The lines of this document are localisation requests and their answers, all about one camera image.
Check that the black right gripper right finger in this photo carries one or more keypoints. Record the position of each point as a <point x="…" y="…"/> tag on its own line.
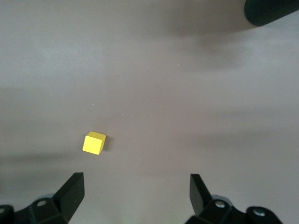
<point x="198" y="196"/>

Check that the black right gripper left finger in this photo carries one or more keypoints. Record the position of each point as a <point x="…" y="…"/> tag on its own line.
<point x="70" y="196"/>

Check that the yellow wooden block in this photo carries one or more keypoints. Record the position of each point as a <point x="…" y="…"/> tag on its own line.
<point x="93" y="144"/>

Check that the black ribbed cylinder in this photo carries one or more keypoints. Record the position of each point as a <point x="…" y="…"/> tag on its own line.
<point x="268" y="11"/>

